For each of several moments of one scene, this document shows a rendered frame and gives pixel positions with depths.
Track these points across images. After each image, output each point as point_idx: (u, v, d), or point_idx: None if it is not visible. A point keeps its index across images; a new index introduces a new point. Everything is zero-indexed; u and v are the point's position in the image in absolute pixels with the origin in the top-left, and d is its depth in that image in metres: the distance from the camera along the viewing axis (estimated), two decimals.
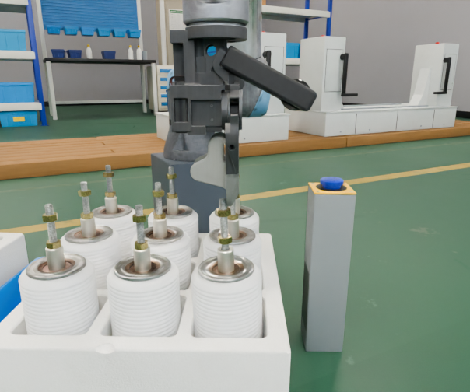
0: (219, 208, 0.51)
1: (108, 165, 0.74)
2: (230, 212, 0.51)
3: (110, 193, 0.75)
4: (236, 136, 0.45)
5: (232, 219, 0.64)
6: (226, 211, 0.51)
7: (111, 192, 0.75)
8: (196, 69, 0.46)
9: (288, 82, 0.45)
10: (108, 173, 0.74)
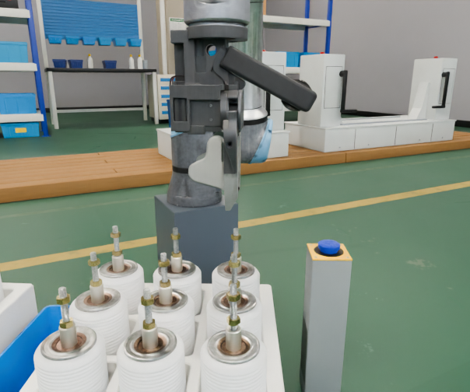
0: (229, 292, 0.55)
1: (115, 226, 0.78)
2: (240, 296, 0.55)
3: (117, 252, 0.79)
4: (234, 132, 0.44)
5: None
6: (236, 297, 0.54)
7: (118, 251, 0.79)
8: (196, 69, 0.46)
9: (287, 82, 0.44)
10: (115, 233, 0.78)
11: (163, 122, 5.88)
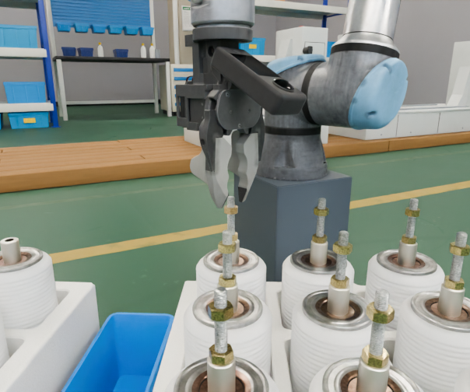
0: None
1: (231, 196, 0.52)
2: None
3: (234, 232, 0.54)
4: (205, 131, 0.45)
5: (457, 288, 0.41)
6: None
7: None
8: (203, 70, 0.49)
9: (256, 82, 0.41)
10: (234, 204, 0.53)
11: (177, 114, 5.62)
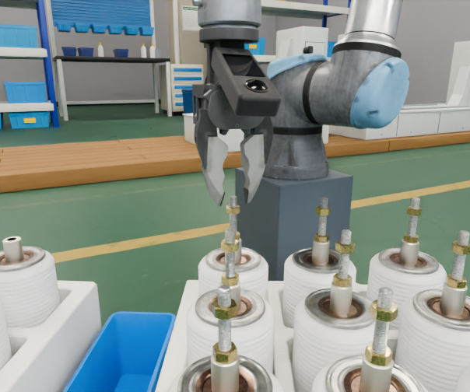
0: None
1: (231, 197, 0.52)
2: None
3: None
4: (197, 129, 0.47)
5: (460, 287, 0.41)
6: None
7: None
8: (214, 70, 0.51)
9: (229, 82, 0.41)
10: (228, 205, 0.53)
11: (177, 114, 5.62)
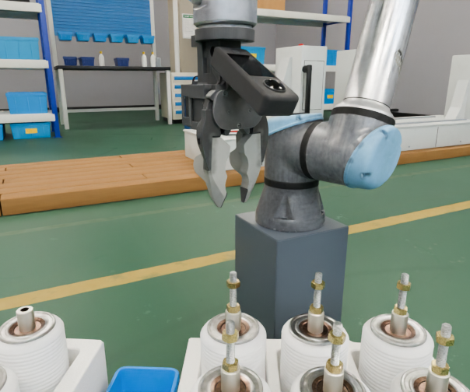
0: None
1: (234, 271, 0.55)
2: None
3: (239, 304, 0.57)
4: (201, 131, 0.46)
5: (443, 375, 0.44)
6: None
7: (237, 303, 0.57)
8: (207, 70, 0.50)
9: (247, 82, 0.41)
10: (237, 280, 0.56)
11: (177, 122, 5.65)
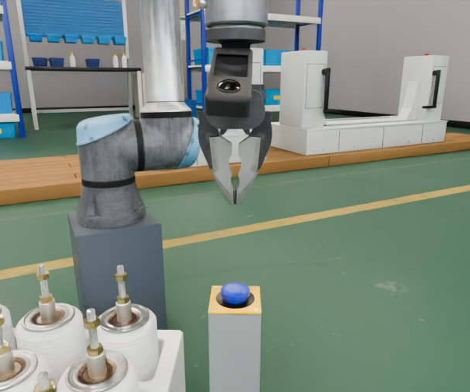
0: (38, 386, 0.37)
1: None
2: None
3: None
4: (198, 131, 0.49)
5: (92, 355, 0.49)
6: None
7: None
8: None
9: (207, 82, 0.42)
10: None
11: None
